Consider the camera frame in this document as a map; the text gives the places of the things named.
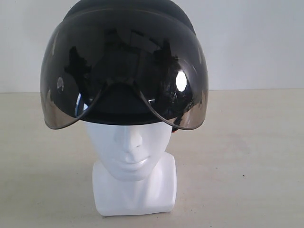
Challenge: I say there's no white mannequin head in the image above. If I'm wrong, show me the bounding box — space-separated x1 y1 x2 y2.
86 122 177 216

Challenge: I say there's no black helmet with visor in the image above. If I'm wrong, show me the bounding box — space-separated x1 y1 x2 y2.
40 0 209 130

